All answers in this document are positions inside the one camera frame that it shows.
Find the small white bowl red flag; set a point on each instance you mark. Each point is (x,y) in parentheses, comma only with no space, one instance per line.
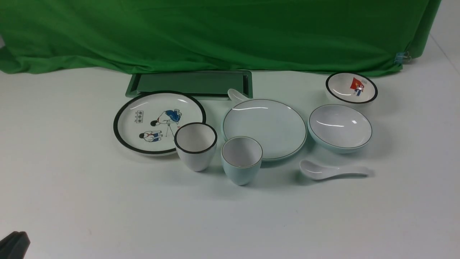
(350,89)

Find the light blue bowl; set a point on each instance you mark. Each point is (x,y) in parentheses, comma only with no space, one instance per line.
(339,129)

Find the light blue plate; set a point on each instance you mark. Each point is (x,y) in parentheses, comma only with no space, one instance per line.
(279,129)

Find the white ceramic spoon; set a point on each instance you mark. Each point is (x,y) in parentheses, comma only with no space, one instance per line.
(318,173)

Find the blue binder clip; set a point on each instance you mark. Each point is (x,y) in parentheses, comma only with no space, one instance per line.
(402,58)

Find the white cup with black rim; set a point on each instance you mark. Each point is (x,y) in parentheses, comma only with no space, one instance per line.
(196,144)

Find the white plate with cartoon figures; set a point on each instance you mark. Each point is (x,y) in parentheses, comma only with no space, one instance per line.
(148,123)

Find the green rectangular tray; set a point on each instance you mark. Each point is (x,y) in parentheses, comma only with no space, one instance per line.
(202,85)

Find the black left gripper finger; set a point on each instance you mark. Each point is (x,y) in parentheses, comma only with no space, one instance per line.
(14,246)

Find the white spoon behind plate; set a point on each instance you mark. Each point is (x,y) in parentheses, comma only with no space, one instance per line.
(236,96)

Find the green backdrop cloth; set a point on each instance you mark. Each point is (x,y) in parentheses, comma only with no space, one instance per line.
(149,36)

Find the light blue cup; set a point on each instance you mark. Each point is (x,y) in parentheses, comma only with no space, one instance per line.
(241,159)

